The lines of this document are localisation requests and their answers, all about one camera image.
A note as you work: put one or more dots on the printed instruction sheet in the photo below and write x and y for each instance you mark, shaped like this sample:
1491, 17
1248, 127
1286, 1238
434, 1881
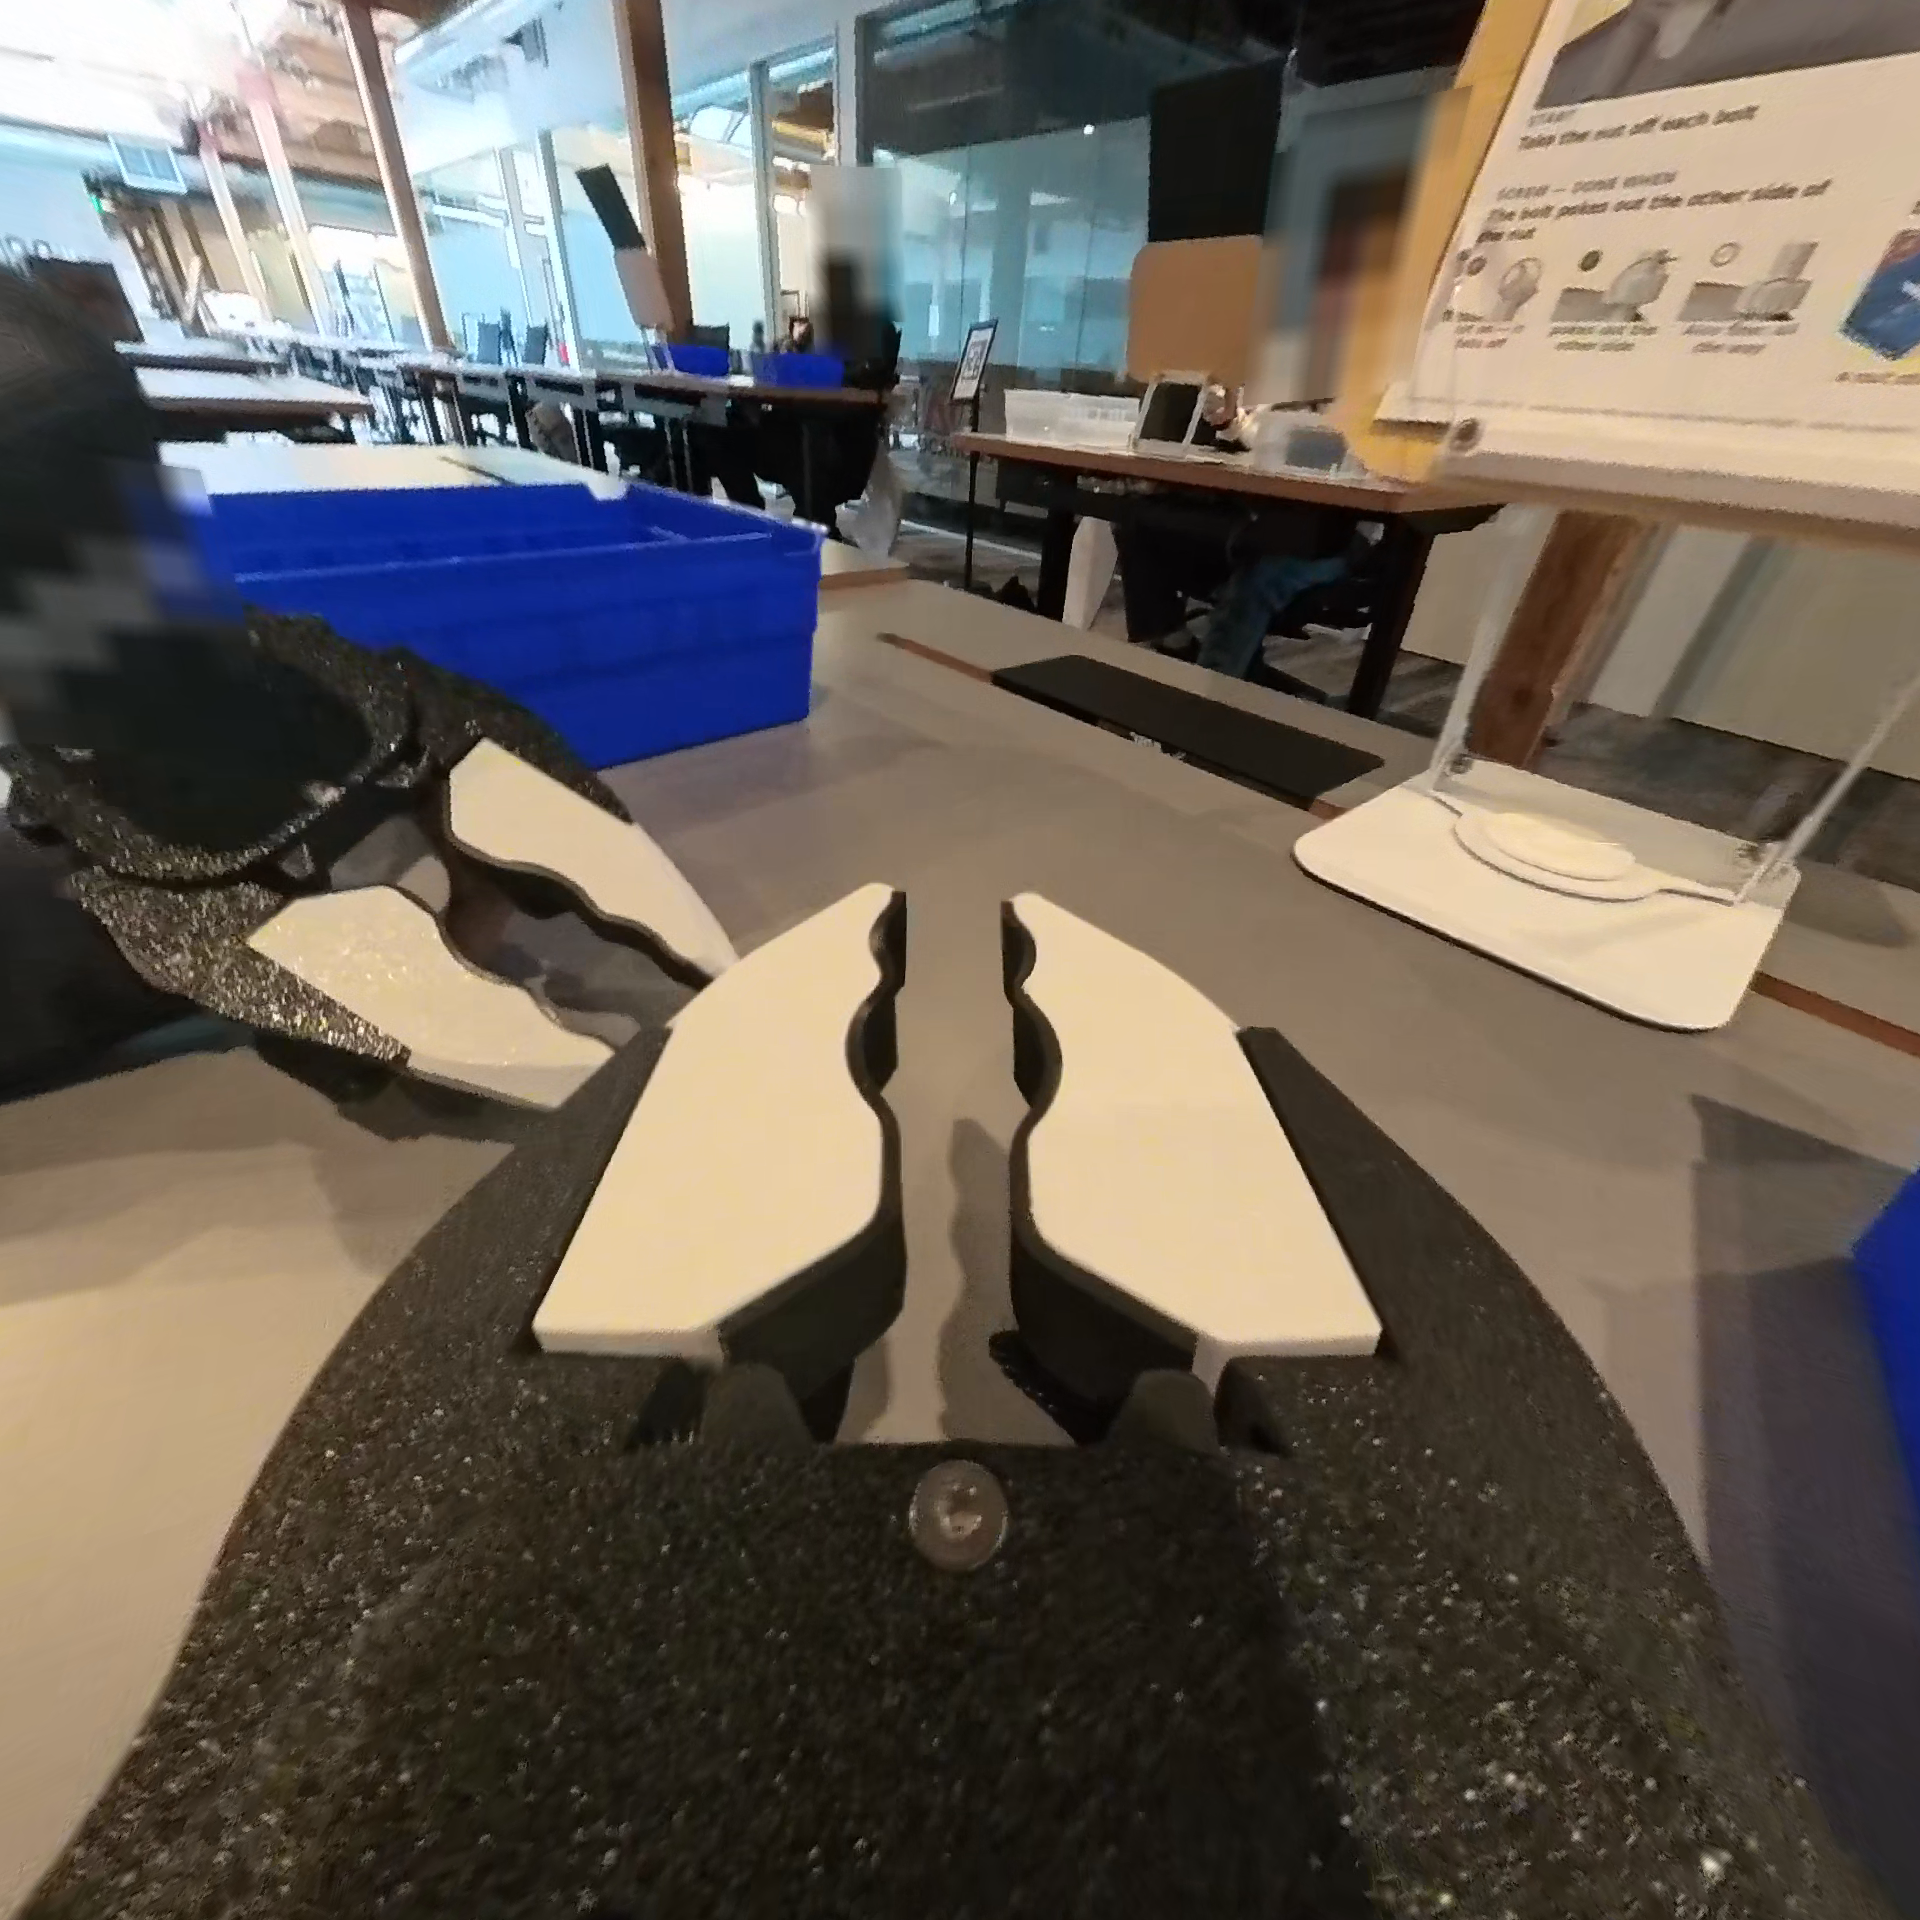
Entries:
1665, 224

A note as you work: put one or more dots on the wooden table with black legs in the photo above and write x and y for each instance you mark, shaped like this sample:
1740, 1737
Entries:
1201, 468

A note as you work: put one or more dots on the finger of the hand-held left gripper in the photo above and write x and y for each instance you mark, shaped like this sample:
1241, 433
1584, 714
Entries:
579, 832
398, 975

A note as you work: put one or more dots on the black rectangular pad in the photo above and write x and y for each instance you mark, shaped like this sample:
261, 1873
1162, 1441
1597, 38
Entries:
1201, 728

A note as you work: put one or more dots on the wooden post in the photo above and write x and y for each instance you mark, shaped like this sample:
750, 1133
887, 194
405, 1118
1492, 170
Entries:
1575, 631

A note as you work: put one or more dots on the small black framed sign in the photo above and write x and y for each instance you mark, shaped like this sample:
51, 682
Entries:
976, 357

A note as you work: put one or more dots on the clear acrylic sign stand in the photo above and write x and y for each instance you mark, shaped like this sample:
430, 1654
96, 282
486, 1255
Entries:
1634, 944

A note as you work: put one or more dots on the small blue bin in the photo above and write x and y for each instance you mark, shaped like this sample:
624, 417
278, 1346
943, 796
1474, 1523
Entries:
704, 359
798, 368

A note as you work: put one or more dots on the large blue plastic bin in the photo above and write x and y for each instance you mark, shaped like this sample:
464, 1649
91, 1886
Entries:
601, 614

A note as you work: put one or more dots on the long row of tables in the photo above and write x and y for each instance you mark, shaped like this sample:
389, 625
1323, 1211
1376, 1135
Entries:
630, 402

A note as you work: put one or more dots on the blue box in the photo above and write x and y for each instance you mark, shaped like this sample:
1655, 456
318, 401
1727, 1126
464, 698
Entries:
1892, 1351

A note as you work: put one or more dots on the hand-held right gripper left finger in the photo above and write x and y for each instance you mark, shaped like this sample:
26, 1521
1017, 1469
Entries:
750, 1155

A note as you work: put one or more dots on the white tablet device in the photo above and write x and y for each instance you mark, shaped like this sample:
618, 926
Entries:
1171, 413

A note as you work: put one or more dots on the black wall screen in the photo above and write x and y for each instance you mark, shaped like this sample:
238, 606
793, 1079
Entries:
1214, 158

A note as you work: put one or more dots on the clear plastic container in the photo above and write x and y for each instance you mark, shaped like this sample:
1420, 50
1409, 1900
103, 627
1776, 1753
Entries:
1065, 413

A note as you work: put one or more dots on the white round disc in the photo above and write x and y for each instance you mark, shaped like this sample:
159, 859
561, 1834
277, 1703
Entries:
1544, 853

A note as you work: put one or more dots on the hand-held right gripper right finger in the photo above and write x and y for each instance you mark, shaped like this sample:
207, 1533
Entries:
1154, 1170

